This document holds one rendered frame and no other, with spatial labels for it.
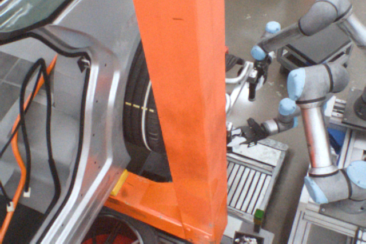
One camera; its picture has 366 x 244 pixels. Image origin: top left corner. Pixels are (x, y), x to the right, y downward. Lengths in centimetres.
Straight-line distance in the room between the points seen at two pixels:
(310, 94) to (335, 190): 39
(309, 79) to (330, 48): 154
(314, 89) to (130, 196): 102
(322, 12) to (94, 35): 99
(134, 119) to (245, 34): 192
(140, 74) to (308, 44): 156
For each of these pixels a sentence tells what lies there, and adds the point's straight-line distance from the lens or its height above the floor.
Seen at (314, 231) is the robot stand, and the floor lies 21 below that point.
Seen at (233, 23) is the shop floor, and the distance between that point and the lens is 390.
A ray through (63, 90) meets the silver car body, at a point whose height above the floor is 114.
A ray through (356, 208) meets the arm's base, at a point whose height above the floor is 86.
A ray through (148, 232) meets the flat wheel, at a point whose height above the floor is 50.
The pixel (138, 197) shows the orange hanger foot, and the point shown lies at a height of 68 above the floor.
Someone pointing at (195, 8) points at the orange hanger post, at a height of 201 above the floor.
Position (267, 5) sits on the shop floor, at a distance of 407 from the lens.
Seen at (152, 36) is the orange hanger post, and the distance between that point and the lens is 109.
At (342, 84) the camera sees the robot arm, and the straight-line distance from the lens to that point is 181.
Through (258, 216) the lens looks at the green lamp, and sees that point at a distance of 215.
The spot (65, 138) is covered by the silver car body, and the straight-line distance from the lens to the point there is 206.
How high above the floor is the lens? 263
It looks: 53 degrees down
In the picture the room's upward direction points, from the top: 8 degrees counter-clockwise
